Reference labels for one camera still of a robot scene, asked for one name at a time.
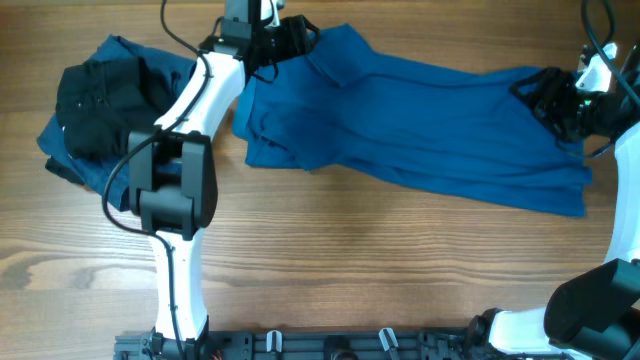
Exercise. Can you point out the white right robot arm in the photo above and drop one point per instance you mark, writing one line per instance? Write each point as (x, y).
(592, 316)

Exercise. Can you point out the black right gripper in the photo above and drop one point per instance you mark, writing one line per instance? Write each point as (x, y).
(552, 84)

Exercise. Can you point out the blue polo shirt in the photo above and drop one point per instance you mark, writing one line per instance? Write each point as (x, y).
(413, 124)

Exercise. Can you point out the dark green folded shirt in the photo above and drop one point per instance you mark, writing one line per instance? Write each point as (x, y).
(107, 107)

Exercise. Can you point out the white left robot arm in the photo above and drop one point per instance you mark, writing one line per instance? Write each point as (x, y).
(172, 179)

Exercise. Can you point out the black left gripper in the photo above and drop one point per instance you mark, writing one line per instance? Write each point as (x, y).
(297, 38)

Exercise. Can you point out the navy blue folded shirt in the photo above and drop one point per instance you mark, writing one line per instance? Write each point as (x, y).
(120, 75)

